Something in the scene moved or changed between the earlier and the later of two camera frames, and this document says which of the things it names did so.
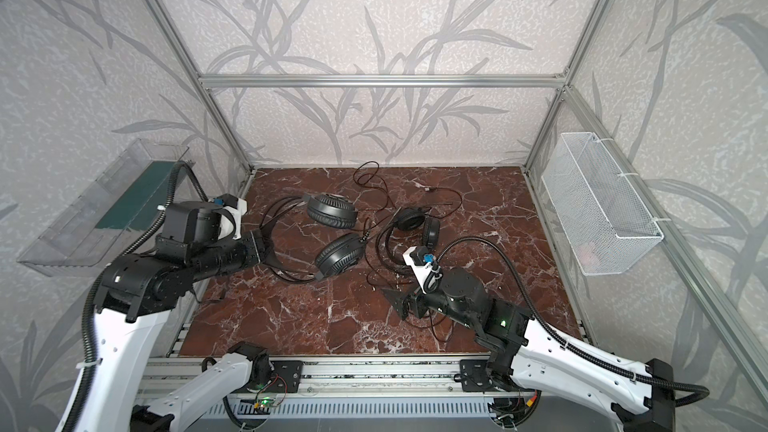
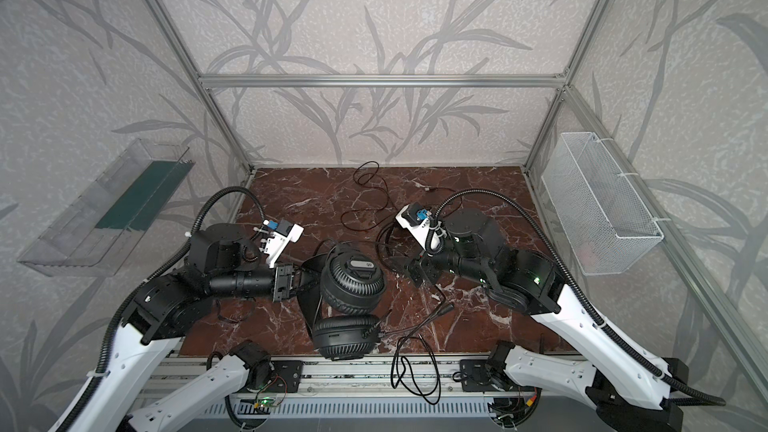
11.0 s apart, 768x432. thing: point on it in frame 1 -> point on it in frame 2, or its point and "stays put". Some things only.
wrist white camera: (231, 209) -> (274, 245)
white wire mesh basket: (605, 223) stays put
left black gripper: (257, 247) -> (283, 282)
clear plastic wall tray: (119, 205) stays put
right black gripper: (411, 301) -> (417, 267)
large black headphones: (340, 255) -> (353, 281)
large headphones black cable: (401, 291) -> (405, 365)
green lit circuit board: (267, 401) stays put
